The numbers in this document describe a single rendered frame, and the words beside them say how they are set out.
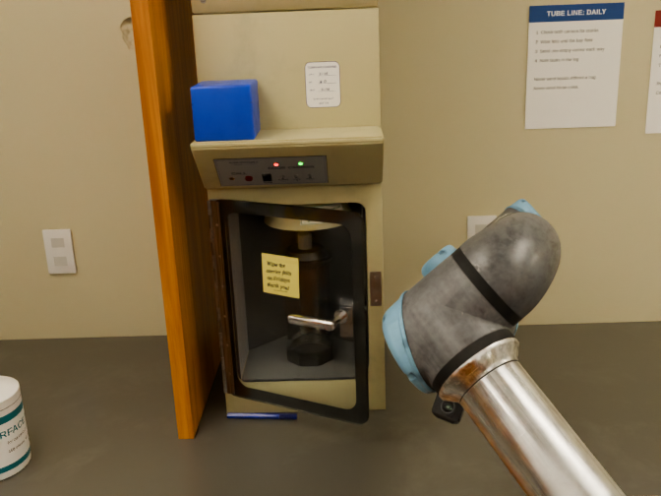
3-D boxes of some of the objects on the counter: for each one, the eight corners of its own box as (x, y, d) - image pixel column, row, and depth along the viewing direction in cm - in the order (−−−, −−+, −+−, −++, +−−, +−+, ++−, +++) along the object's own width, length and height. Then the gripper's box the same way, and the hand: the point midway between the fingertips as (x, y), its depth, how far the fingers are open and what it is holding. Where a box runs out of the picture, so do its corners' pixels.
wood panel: (217, 334, 193) (158, -323, 150) (229, 333, 193) (174, -324, 150) (178, 439, 146) (77, -468, 104) (194, 439, 146) (98, -469, 104)
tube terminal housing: (241, 358, 179) (213, 13, 155) (381, 354, 178) (374, 6, 154) (225, 413, 155) (190, 15, 131) (387, 409, 154) (380, 7, 130)
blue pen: (228, 416, 154) (227, 411, 153) (297, 417, 152) (297, 412, 152) (226, 419, 153) (226, 414, 152) (296, 420, 151) (296, 415, 151)
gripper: (462, 301, 124) (422, 336, 105) (515, 322, 121) (485, 361, 102) (447, 349, 126) (405, 391, 107) (499, 370, 123) (466, 417, 104)
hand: (441, 392), depth 106 cm, fingers closed
